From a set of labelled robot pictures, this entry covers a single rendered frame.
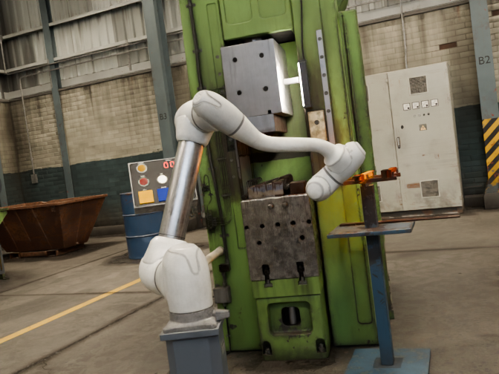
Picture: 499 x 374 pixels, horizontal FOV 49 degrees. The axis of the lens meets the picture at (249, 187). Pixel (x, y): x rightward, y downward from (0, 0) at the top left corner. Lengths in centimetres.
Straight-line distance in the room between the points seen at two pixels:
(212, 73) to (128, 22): 781
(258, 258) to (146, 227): 451
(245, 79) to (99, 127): 817
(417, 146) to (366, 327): 513
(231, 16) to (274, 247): 133
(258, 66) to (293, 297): 127
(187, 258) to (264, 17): 177
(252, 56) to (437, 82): 530
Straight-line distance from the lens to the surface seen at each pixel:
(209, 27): 333
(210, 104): 200
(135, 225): 749
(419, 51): 885
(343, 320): 329
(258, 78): 307
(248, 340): 341
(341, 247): 318
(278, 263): 304
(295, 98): 351
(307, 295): 307
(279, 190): 304
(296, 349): 317
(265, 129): 304
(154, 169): 308
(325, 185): 223
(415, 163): 816
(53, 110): 1183
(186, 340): 192
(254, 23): 326
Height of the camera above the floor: 114
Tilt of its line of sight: 3 degrees down
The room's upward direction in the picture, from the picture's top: 7 degrees counter-clockwise
